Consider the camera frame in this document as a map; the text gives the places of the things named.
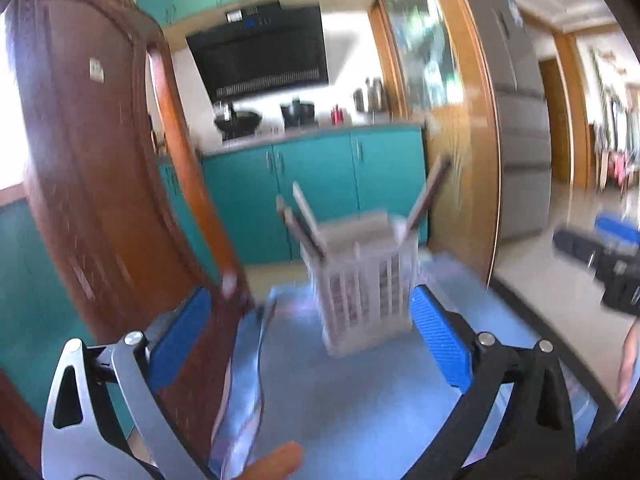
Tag steel kettle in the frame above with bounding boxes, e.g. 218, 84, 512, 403
353, 76, 389, 114

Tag dark chopstick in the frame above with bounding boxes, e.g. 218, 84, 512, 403
404, 160, 443, 235
276, 196, 327, 262

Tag black wok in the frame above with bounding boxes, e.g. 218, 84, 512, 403
213, 109, 264, 137

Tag white slotted utensil basket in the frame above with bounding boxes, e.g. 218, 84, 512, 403
299, 211, 422, 359

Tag orange brown blurred object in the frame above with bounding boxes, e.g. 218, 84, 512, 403
244, 441, 305, 480

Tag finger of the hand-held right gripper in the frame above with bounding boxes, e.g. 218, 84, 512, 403
594, 211, 640, 250
552, 226, 617, 267

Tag light chopstick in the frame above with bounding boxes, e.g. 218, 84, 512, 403
410, 154, 452, 231

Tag person's right forearm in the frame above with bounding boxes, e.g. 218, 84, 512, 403
616, 322, 640, 409

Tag black cooking pot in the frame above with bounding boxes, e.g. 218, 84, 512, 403
279, 98, 318, 129

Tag white plastic spoon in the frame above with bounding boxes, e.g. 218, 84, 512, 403
291, 181, 327, 256

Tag black range hood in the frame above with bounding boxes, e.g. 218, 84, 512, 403
185, 2, 330, 104

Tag wooden framed glass door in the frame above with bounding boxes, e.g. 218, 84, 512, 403
369, 0, 502, 283

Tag colourful hanging clothes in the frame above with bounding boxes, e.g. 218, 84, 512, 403
589, 49, 640, 197

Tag blue table mat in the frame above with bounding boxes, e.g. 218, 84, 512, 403
209, 249, 603, 480

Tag brown wooden chair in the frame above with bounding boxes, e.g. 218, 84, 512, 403
0, 0, 257, 461

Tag teal lower kitchen cabinet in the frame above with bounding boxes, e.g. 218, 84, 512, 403
155, 124, 432, 267

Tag silver refrigerator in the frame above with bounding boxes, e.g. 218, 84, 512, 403
459, 0, 555, 242

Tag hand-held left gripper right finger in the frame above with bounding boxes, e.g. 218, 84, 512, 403
410, 284, 583, 480

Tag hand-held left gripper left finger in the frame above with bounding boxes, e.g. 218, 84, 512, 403
41, 287, 213, 480

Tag wooden room door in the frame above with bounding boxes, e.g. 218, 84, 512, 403
539, 34, 592, 192

